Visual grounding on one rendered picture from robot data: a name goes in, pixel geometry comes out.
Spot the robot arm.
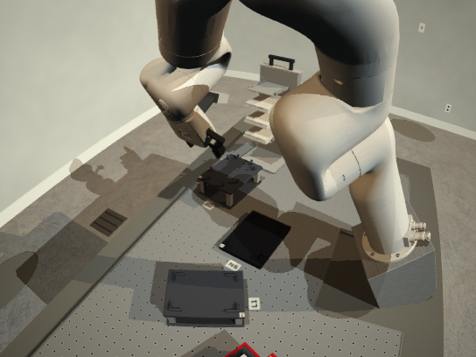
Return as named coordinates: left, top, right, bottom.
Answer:
left=139, top=0, right=431, bottom=263

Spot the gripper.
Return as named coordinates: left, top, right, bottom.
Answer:
left=166, top=105, right=226, bottom=159

